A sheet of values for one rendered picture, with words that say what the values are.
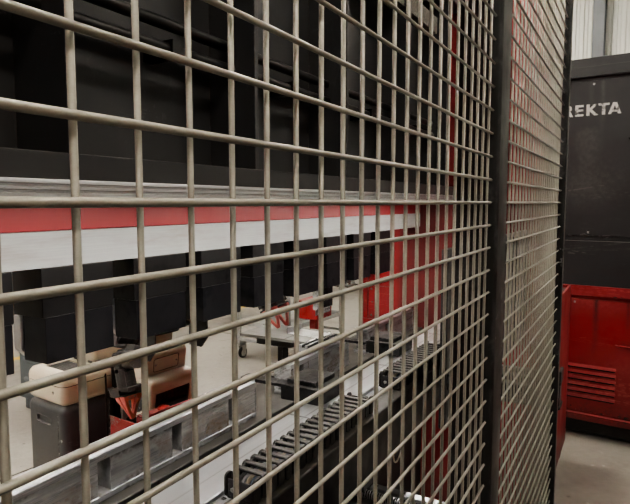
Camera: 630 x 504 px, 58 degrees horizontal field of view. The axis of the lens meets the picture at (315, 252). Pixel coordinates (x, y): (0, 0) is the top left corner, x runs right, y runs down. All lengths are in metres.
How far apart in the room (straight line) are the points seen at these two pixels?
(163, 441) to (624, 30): 8.19
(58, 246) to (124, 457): 0.46
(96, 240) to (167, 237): 0.18
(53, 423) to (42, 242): 1.47
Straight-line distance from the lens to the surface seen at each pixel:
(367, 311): 2.78
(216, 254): 1.36
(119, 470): 1.27
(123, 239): 1.16
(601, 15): 8.74
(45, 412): 2.48
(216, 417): 1.47
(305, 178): 1.34
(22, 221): 1.03
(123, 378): 1.84
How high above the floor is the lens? 1.45
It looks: 5 degrees down
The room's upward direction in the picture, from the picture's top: straight up
